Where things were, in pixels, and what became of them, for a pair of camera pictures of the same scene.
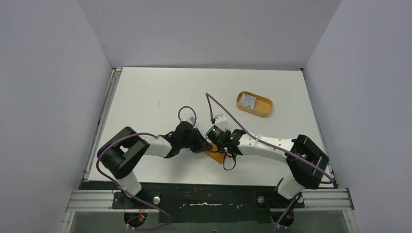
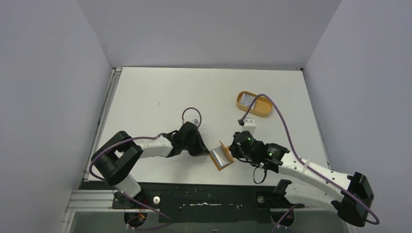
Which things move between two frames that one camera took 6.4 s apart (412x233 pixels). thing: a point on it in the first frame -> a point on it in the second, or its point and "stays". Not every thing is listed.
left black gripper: [201, 144] stays
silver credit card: [248, 100] stays
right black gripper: [214, 141] -> [233, 149]
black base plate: [180, 204] stays
